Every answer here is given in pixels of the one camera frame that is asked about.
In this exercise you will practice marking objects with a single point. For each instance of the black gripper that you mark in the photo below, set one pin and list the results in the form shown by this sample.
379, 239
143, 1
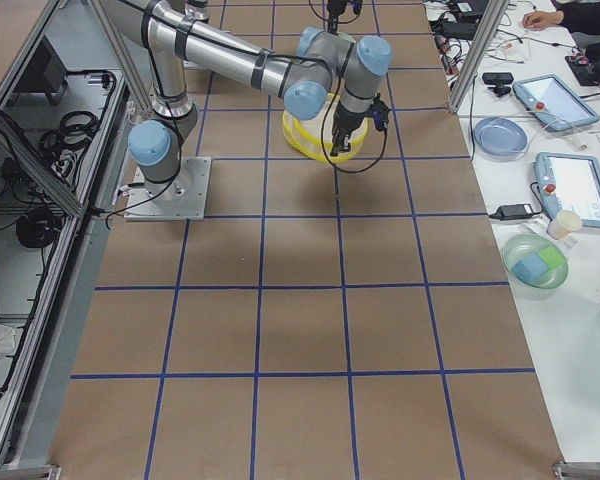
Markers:
335, 7
345, 121

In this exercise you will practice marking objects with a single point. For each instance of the yellow steamer basket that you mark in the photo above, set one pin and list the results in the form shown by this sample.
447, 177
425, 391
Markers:
308, 136

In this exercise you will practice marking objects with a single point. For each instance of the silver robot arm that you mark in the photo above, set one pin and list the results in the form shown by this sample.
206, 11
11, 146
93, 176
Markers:
326, 72

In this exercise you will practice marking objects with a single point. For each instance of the person hand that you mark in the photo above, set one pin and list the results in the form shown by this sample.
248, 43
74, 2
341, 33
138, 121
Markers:
540, 20

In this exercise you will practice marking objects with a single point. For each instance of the pale green plate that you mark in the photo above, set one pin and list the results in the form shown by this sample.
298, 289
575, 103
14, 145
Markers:
346, 37

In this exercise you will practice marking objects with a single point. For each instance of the blue plate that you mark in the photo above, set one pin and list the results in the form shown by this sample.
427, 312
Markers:
500, 138

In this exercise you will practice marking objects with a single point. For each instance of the black webcam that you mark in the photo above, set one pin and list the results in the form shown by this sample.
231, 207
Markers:
499, 83

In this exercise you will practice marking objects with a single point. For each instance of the black power adapter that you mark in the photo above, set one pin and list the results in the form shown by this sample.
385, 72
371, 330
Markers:
512, 212

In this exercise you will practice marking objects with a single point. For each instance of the teach pendant far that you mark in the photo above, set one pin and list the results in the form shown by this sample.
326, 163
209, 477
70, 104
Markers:
553, 103

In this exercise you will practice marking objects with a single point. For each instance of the teach pendant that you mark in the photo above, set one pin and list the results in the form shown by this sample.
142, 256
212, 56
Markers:
553, 103
569, 182

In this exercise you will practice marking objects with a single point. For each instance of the blue sponge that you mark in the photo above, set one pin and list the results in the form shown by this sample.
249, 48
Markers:
529, 268

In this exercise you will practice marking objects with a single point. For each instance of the green glass bowl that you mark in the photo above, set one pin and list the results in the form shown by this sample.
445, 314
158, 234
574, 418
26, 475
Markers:
543, 287

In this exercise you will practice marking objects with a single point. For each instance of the teach pendant near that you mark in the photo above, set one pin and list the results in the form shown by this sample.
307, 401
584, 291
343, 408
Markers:
569, 182

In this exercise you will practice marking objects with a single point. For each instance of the paper cup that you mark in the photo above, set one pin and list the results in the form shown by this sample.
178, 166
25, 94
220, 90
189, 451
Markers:
565, 223

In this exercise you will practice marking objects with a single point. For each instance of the green sponge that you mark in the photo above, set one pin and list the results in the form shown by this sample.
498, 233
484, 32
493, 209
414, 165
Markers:
552, 257

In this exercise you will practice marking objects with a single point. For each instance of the aluminium frame post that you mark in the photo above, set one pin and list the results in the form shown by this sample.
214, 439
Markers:
487, 27

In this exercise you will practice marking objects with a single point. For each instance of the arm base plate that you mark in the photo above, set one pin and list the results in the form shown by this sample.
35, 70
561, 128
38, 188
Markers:
185, 198

